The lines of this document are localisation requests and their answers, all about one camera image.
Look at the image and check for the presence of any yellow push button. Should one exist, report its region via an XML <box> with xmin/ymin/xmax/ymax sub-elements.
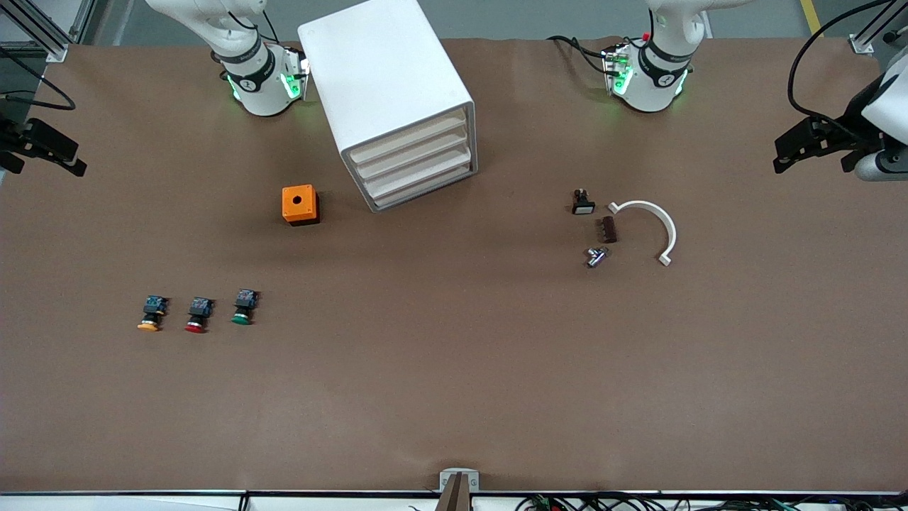
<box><xmin>137</xmin><ymin>296</ymin><xmax>170</xmax><ymax>333</ymax></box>

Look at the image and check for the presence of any red push button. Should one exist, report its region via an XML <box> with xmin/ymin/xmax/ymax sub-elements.
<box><xmin>184</xmin><ymin>297</ymin><xmax>215</xmax><ymax>334</ymax></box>

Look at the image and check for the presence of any green push button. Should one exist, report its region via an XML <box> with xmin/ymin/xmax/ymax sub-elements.
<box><xmin>231</xmin><ymin>289</ymin><xmax>260</xmax><ymax>326</ymax></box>

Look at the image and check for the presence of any orange button box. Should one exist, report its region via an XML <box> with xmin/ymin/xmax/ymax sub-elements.
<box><xmin>282</xmin><ymin>185</ymin><xmax>321</xmax><ymax>226</ymax></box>

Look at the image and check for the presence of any brown wedge stick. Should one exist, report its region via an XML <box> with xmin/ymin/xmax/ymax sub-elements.
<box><xmin>434</xmin><ymin>474</ymin><xmax>472</xmax><ymax>511</ymax></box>

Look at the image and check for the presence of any aluminium profile post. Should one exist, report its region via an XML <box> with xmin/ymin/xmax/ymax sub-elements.
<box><xmin>0</xmin><ymin>0</ymin><xmax>72</xmax><ymax>62</ymax></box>
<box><xmin>850</xmin><ymin>0</ymin><xmax>905</xmax><ymax>55</ymax></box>

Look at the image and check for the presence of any white half-ring clamp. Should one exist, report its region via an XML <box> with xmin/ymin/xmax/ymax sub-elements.
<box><xmin>608</xmin><ymin>200</ymin><xmax>677</xmax><ymax>267</ymax></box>

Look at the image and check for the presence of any black base cable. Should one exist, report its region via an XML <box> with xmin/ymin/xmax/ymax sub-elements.
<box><xmin>548</xmin><ymin>34</ymin><xmax>614</xmax><ymax>75</ymax></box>

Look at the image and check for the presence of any white table frame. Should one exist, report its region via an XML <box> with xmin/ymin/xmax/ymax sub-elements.
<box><xmin>0</xmin><ymin>490</ymin><xmax>908</xmax><ymax>511</ymax></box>

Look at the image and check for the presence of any grey metal bracket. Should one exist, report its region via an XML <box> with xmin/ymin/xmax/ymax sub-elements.
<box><xmin>439</xmin><ymin>468</ymin><xmax>480</xmax><ymax>494</ymax></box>

